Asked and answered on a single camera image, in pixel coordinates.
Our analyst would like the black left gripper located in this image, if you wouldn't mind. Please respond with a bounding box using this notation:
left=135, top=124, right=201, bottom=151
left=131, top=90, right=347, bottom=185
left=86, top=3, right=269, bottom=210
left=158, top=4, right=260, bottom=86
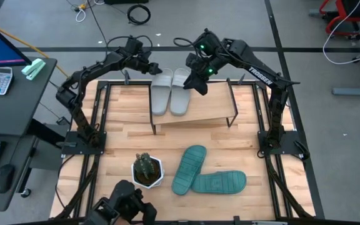
left=129, top=49, right=163, bottom=76

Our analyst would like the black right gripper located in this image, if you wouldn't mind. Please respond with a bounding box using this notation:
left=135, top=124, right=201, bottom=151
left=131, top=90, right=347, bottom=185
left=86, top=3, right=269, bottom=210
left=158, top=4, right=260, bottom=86
left=182, top=51, right=221, bottom=96

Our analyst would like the grey rubber slide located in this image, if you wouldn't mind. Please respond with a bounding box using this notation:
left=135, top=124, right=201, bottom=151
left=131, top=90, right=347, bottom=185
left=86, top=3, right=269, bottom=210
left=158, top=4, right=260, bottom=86
left=169, top=67, right=192, bottom=116
left=150, top=67, right=174, bottom=116

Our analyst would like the teal rubber slide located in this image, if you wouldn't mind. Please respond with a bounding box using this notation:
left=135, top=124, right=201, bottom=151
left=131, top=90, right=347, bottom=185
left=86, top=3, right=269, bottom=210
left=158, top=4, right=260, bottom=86
left=191, top=170, right=248, bottom=194
left=171, top=144, right=208, bottom=196

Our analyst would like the green cactus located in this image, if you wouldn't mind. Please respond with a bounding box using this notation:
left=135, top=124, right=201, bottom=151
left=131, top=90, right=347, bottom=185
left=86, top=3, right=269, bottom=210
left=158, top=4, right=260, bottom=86
left=133, top=152, right=156, bottom=181

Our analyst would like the potted plant in white pot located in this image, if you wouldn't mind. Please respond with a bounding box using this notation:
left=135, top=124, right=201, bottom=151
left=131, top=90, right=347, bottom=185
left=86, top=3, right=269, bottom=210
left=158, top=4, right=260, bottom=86
left=131, top=155, right=165, bottom=189

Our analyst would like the mint green stapler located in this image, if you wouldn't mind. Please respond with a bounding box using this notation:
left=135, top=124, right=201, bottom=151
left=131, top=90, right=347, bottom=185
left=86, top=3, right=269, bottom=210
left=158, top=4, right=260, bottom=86
left=21, top=57, right=47, bottom=81

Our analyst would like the black office desk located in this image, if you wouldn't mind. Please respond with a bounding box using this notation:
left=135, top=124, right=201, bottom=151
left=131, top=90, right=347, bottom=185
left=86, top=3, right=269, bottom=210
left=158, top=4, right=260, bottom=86
left=0, top=57, right=58, bottom=212

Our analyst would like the grey metal desk leg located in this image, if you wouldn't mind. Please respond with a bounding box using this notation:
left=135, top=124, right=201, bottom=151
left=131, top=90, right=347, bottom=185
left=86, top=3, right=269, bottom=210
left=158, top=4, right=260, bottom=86
left=332, top=81, right=360, bottom=98

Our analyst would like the red and black cart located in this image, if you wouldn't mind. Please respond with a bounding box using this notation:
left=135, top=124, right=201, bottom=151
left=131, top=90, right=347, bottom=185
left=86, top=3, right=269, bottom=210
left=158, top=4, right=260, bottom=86
left=308, top=0, right=360, bottom=41

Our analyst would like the black computer mouse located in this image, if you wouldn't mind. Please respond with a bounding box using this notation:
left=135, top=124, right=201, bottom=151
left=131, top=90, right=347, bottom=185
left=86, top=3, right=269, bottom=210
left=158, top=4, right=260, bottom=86
left=0, top=164, right=16, bottom=194

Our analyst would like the wooden shelf with black frame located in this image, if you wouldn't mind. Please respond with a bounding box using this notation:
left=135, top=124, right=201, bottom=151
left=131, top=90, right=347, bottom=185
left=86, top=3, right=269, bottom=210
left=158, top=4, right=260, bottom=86
left=148, top=77, right=239, bottom=136

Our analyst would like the coiled black cable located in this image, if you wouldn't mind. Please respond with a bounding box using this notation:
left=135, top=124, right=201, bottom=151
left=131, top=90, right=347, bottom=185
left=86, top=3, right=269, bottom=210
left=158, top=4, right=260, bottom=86
left=126, top=4, right=152, bottom=26

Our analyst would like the black aluminium table frame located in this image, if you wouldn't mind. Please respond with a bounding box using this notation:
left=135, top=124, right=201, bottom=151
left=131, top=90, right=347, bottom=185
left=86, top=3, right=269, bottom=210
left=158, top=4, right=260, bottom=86
left=54, top=79, right=314, bottom=225

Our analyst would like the thin black floor cable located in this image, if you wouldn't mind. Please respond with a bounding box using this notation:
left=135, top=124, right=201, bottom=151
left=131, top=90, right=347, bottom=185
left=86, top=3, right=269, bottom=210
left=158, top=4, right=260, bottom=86
left=87, top=0, right=109, bottom=51

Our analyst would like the white cable with yellow plug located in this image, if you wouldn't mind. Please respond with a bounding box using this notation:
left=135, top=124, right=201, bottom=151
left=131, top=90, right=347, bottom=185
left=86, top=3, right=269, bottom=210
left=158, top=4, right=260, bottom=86
left=73, top=0, right=106, bottom=23

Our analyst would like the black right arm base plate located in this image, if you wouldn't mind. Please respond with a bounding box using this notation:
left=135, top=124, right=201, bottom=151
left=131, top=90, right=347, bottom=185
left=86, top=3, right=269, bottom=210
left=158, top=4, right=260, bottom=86
left=257, top=130, right=304, bottom=156

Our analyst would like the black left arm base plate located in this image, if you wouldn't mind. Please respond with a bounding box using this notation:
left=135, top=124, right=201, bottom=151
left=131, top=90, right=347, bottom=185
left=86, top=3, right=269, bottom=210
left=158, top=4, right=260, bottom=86
left=61, top=131, right=108, bottom=156

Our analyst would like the long white cable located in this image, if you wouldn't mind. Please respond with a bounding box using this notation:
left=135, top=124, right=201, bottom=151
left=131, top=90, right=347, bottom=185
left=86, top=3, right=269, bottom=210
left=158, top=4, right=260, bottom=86
left=322, top=0, right=360, bottom=66

